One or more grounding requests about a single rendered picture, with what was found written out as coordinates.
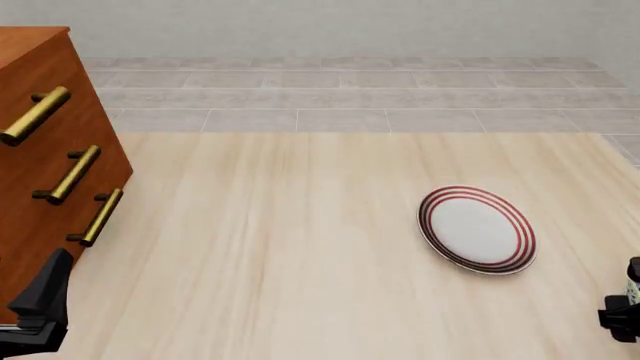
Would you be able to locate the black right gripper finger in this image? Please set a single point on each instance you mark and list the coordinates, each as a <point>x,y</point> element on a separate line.
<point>635,268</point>

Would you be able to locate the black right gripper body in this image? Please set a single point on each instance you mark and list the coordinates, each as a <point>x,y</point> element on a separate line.
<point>622,318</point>

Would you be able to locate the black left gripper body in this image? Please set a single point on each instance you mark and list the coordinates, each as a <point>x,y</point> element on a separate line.
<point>35,335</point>

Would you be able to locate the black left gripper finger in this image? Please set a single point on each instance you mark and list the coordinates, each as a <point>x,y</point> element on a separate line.
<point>47,292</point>

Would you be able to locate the patterned black bowl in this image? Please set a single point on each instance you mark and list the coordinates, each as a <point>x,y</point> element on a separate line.
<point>633,290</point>

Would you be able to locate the wooden cabinet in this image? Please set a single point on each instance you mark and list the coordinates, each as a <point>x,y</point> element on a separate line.
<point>60,123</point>

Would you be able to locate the white plate with red rings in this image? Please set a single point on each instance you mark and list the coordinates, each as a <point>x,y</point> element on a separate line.
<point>475,229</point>

